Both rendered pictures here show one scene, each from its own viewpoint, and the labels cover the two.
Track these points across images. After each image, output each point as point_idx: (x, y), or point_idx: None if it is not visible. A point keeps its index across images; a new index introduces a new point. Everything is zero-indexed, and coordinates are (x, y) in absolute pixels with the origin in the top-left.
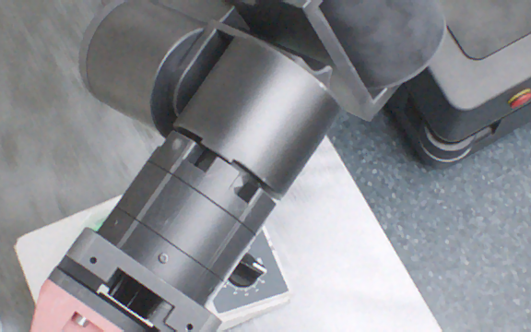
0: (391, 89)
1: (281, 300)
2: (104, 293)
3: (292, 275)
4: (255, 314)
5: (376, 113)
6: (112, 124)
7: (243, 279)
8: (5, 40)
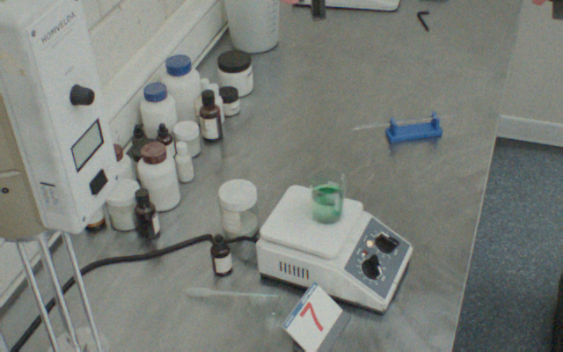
0: None
1: (377, 300)
2: (305, 221)
3: (394, 308)
4: (360, 296)
5: None
6: (375, 208)
7: (369, 272)
8: (364, 159)
